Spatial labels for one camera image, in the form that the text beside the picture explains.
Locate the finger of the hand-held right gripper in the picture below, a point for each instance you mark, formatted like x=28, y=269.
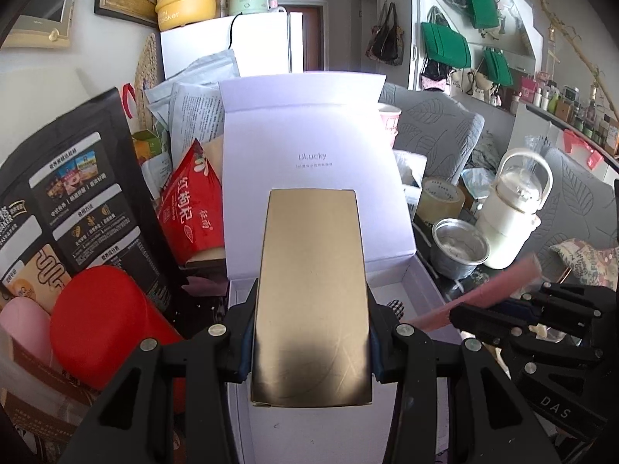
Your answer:
x=575, y=302
x=483, y=325

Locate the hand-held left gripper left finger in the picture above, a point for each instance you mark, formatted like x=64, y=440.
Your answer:
x=242, y=353

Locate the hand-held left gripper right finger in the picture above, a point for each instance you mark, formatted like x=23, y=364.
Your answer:
x=379, y=348

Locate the black white gingham scrunchie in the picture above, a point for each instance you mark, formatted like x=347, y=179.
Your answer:
x=397, y=307

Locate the gold cardboard box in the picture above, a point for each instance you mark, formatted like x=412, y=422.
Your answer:
x=314, y=290

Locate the white gift box with lid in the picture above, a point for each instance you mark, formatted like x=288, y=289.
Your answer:
x=300, y=130

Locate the floral cushion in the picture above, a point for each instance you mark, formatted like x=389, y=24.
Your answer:
x=587, y=258

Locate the metal bowl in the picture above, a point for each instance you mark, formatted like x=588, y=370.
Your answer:
x=457, y=251

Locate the grey leaf pattern chair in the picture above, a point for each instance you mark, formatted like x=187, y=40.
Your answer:
x=580, y=193
x=430, y=125

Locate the clear tape roll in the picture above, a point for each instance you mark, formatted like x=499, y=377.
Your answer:
x=437, y=198

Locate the red cylindrical canister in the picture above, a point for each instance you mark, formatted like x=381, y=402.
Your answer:
x=101, y=324

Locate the red snack bag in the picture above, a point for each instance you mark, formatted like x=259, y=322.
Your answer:
x=191, y=212

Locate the small white green carton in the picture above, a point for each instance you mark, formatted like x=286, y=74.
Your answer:
x=408, y=174

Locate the row of cosmetic bottles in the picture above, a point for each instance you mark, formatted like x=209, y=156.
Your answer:
x=575, y=106

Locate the brown printed carton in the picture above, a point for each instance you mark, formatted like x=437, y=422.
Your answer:
x=43, y=411

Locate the pink pouch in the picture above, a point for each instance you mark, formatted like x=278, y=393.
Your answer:
x=26, y=328

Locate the red white paper cup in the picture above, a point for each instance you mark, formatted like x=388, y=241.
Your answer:
x=389, y=125

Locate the black printed pouch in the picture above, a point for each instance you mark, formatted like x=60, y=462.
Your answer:
x=82, y=193

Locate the orange green carton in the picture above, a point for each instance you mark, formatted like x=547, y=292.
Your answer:
x=145, y=147

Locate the green hanging bag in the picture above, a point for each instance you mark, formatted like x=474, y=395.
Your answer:
x=445, y=46
x=500, y=65

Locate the white printed paper packets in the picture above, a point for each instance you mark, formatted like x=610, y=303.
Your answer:
x=193, y=101

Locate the woven straw trivet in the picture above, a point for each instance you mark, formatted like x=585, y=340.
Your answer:
x=147, y=72

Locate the dark patterned hanging bag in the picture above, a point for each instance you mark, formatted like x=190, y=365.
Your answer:
x=384, y=38

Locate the white fridge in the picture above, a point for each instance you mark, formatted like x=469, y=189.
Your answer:
x=261, y=43

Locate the brown wooden door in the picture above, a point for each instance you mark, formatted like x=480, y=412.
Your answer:
x=312, y=34

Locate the yellow electric cooker pot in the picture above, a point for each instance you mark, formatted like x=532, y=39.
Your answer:
x=186, y=2

